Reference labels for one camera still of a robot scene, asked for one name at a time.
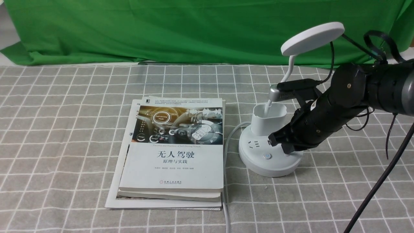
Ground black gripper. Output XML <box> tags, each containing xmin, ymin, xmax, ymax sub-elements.
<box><xmin>268</xmin><ymin>94</ymin><xmax>356</xmax><ymax>154</ymax></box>

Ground white desk lamp with sockets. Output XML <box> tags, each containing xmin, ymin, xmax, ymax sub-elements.
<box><xmin>238</xmin><ymin>22</ymin><xmax>345</xmax><ymax>177</ymax></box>

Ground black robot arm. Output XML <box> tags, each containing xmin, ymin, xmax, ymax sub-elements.
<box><xmin>268</xmin><ymin>60</ymin><xmax>414</xmax><ymax>154</ymax></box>

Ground middle white book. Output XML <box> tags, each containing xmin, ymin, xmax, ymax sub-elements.
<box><xmin>117</xmin><ymin>190</ymin><xmax>222</xmax><ymax>202</ymax></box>

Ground white book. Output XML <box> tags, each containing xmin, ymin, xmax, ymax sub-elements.
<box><xmin>117</xmin><ymin>190</ymin><xmax>222</xmax><ymax>202</ymax></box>
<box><xmin>105</xmin><ymin>99</ymin><xmax>222</xmax><ymax>211</ymax></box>

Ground top autonomous driving book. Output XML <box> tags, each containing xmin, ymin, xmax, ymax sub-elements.
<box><xmin>119</xmin><ymin>96</ymin><xmax>225</xmax><ymax>192</ymax></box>

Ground bottom white book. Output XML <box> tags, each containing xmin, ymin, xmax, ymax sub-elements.
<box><xmin>105</xmin><ymin>99</ymin><xmax>222</xmax><ymax>211</ymax></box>

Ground grey checkered tablecloth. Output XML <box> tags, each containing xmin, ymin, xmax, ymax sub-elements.
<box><xmin>0</xmin><ymin>63</ymin><xmax>414</xmax><ymax>233</ymax></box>

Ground green backdrop cloth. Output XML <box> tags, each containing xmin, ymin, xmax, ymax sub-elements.
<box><xmin>1</xmin><ymin>0</ymin><xmax>413</xmax><ymax>65</ymax></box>

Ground white lamp power cable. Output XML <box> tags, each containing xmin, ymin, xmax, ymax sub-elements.
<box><xmin>222</xmin><ymin>122</ymin><xmax>252</xmax><ymax>233</ymax></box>

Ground thin black camera cable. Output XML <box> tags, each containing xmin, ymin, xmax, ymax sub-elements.
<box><xmin>315</xmin><ymin>30</ymin><xmax>406</xmax><ymax>160</ymax></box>

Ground thick black cable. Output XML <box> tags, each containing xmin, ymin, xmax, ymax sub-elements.
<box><xmin>343</xmin><ymin>121</ymin><xmax>414</xmax><ymax>233</ymax></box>

